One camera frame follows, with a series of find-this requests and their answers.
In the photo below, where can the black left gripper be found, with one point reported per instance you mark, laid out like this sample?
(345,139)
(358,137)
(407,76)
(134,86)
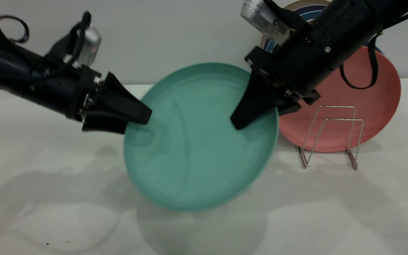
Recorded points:
(83,95)

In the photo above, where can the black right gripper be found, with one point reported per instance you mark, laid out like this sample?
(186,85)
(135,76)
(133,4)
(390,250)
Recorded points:
(296,67)

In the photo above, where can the green plate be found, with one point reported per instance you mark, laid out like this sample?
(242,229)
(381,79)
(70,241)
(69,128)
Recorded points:
(197,159)

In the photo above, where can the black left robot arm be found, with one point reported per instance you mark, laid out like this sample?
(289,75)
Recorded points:
(12,67)

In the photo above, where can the dark purple plate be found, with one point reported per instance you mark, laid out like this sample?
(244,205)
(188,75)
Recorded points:
(310,7)

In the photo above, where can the pink plate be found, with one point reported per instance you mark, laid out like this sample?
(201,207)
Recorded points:
(377,106)

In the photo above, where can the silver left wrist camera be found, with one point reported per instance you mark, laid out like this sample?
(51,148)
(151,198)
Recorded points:
(91,44)

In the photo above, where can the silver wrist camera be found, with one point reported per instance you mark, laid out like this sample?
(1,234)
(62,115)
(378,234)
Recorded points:
(91,44)
(264,17)

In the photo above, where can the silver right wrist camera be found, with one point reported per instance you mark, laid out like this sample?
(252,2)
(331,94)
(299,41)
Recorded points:
(264,17)

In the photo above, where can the black right camera bracket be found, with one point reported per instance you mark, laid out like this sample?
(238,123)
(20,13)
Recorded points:
(296,17)

